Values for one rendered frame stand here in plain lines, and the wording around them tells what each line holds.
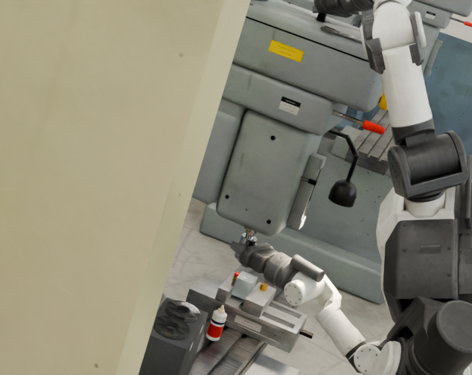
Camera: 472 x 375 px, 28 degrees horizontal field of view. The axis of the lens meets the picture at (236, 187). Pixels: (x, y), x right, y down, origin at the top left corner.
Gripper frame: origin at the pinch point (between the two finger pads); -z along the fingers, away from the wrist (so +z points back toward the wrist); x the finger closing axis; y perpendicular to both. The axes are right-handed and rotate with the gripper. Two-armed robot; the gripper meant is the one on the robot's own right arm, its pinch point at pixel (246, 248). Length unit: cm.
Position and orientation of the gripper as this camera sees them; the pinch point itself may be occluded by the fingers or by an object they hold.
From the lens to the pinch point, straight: 263.9
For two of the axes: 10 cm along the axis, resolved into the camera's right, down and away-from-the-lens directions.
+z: 7.1, 4.2, -5.6
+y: -2.8, 9.0, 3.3
